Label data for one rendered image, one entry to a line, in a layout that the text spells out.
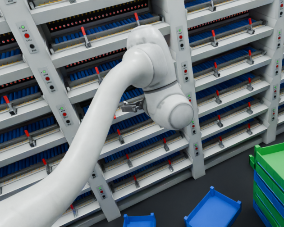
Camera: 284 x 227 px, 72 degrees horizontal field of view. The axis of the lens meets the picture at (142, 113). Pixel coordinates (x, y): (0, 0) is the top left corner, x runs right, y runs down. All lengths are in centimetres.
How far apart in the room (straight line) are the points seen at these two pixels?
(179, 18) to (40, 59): 70
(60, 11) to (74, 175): 76
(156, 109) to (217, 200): 107
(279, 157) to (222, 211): 50
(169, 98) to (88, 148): 24
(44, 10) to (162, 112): 69
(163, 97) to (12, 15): 71
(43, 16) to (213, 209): 141
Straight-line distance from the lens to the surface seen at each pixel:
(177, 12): 112
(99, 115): 39
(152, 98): 53
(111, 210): 148
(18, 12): 100
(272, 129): 191
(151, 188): 155
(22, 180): 130
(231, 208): 147
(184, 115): 50
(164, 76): 51
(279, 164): 118
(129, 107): 75
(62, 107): 104
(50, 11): 99
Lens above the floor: 119
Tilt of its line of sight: 26 degrees down
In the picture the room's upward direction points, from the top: 15 degrees counter-clockwise
